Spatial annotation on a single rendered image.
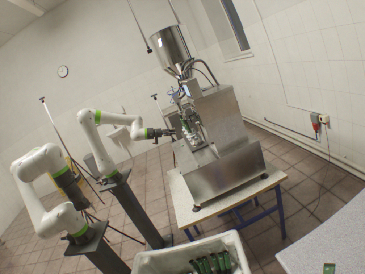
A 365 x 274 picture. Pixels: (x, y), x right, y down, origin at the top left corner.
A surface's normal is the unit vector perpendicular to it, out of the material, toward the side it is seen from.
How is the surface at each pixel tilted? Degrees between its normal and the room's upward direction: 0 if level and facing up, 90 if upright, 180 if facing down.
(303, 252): 0
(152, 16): 90
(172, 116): 90
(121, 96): 90
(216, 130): 90
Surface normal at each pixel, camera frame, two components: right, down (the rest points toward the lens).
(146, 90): 0.15, 0.26
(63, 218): 0.53, 0.03
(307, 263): -0.37, -0.88
